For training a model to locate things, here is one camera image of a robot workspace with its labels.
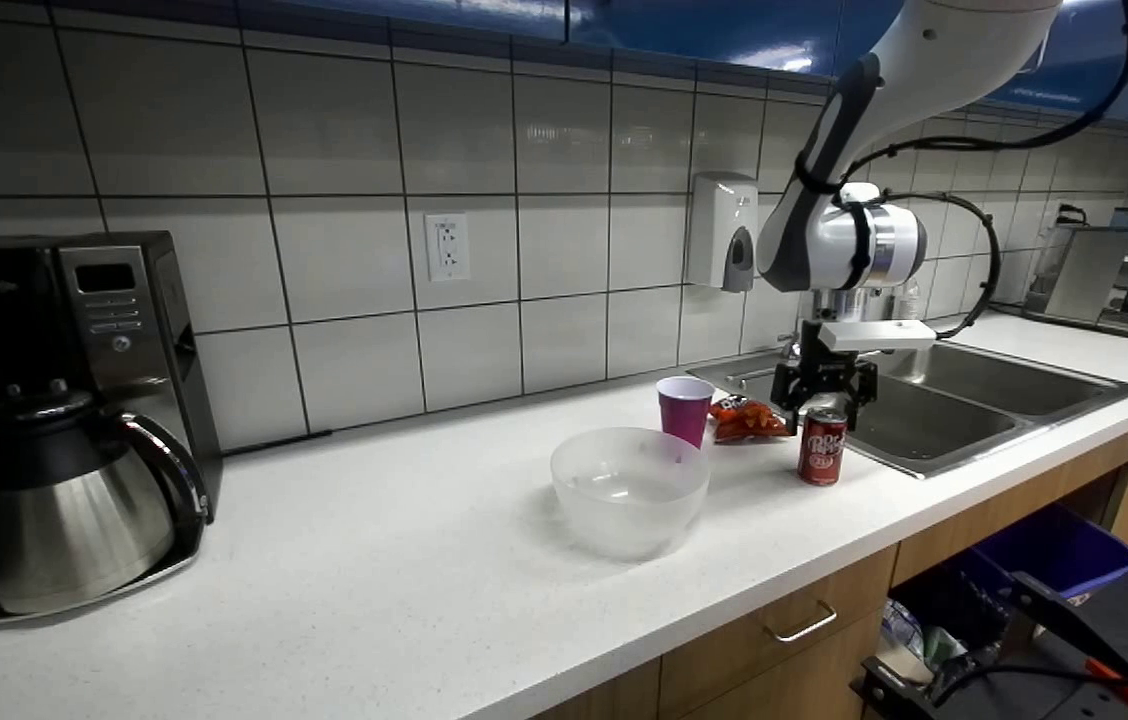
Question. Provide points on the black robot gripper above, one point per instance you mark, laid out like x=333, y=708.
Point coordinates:
x=831, y=365

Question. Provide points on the red soda can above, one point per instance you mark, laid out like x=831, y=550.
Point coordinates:
x=822, y=450

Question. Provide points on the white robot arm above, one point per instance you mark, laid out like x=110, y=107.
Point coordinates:
x=909, y=81

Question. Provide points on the clear plastic bowl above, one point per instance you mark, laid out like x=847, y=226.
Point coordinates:
x=628, y=494

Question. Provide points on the orange chips bag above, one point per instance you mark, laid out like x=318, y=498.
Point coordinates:
x=751, y=422

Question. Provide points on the pink plastic cup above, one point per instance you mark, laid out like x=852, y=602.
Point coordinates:
x=684, y=410

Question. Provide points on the steel double sink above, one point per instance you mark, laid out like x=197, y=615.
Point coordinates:
x=991, y=392

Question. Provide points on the wooden drawer front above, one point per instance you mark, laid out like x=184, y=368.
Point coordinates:
x=779, y=643

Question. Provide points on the blue plastic bin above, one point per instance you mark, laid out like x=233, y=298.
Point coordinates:
x=1057, y=554

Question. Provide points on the silver espresso machine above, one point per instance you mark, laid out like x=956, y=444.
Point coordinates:
x=1104, y=274

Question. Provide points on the black robot stand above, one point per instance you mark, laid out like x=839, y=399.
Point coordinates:
x=1099, y=643

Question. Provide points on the black coffee maker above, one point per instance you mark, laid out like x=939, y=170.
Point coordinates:
x=99, y=307

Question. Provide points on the steel coffee carafe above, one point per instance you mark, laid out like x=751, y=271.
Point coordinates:
x=69, y=515

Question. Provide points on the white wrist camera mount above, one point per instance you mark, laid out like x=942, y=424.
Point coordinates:
x=877, y=335

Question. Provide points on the white wall soap dispenser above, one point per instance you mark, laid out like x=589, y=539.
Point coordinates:
x=720, y=236

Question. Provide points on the white wall outlet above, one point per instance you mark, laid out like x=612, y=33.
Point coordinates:
x=448, y=251

